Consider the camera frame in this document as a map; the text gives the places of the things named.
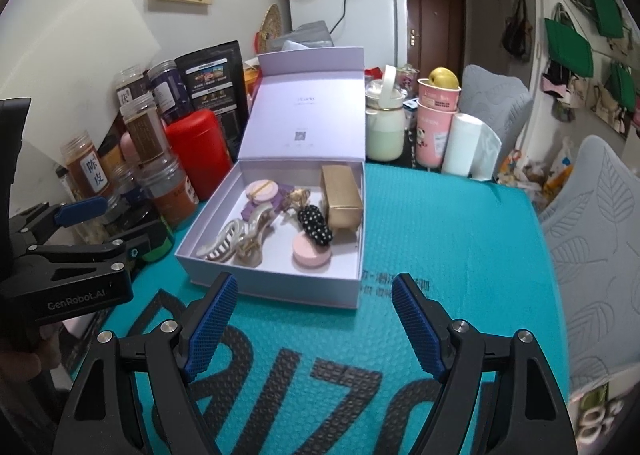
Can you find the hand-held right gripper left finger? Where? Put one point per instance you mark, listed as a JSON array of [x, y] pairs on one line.
[[210, 325]]

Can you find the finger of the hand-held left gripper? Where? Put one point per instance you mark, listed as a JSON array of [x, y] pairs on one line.
[[80, 255], [82, 211]]

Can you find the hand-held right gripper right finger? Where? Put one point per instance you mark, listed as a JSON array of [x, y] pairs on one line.
[[417, 325]]

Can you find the translucent claw hair clip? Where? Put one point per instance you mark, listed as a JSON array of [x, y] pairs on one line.
[[220, 242]]

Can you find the pale yellow duckbill hair clip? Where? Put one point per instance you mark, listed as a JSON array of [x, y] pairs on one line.
[[250, 250]]

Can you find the plain pink round compact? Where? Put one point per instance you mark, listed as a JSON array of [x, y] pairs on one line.
[[310, 252]]

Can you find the black polka-dot hair clip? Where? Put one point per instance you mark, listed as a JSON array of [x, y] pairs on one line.
[[315, 227]]

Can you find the pink compact with yellow stripe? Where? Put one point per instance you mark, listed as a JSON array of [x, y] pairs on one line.
[[262, 191]]

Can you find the purple signed card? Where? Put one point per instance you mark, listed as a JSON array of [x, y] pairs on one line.
[[286, 191]]

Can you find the gold cardboard box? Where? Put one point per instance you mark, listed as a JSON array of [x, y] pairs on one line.
[[340, 190]]

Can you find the lilac gift box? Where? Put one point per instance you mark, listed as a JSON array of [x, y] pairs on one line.
[[300, 110]]

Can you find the dark hanging shoulder bag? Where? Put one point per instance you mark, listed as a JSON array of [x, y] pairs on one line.
[[517, 32]]

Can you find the person's left hand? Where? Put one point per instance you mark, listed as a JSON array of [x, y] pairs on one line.
[[50, 342]]

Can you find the orange jar with white label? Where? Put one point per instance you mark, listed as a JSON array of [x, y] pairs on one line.
[[85, 170]]

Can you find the green round container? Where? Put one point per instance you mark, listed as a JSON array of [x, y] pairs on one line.
[[160, 247]]

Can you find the teal bubble mat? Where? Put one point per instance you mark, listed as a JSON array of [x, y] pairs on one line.
[[450, 245]]

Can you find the clear jar red-brown contents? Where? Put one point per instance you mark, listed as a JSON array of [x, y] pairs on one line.
[[170, 195]]

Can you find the clear jar brown contents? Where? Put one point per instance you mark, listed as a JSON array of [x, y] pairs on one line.
[[145, 130]]

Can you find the red canister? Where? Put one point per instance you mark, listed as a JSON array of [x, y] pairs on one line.
[[197, 155]]

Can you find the dark jar with white label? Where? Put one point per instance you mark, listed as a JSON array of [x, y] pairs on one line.
[[131, 85]]

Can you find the dark purple filled jar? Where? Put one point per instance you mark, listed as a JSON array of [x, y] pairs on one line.
[[170, 90]]

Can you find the black printed pouch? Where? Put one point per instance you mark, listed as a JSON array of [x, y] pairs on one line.
[[212, 80]]

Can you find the white paper towel roll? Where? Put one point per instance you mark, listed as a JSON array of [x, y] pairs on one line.
[[465, 145]]

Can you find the pink panda paper cup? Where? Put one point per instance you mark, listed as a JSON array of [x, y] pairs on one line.
[[435, 135]]

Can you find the pile of plastic bags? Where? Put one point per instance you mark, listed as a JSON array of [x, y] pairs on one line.
[[535, 170]]

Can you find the grey leaf-pattern chair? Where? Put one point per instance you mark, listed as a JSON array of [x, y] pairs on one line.
[[600, 245], [495, 105]]

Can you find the yellow pear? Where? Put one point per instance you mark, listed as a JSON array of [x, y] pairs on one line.
[[444, 77]]

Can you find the woven straw fan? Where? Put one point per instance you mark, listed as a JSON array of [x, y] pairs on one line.
[[268, 27]]

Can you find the black and pink bag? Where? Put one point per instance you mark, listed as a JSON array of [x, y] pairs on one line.
[[553, 80]]

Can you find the grey plastic bag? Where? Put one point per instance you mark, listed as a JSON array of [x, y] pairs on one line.
[[310, 35]]

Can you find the brown door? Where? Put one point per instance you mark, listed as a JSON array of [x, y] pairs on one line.
[[435, 20]]

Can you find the white fridge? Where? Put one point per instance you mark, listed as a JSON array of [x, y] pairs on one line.
[[370, 20]]

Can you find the green tote bag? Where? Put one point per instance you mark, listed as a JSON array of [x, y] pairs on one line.
[[570, 47]]

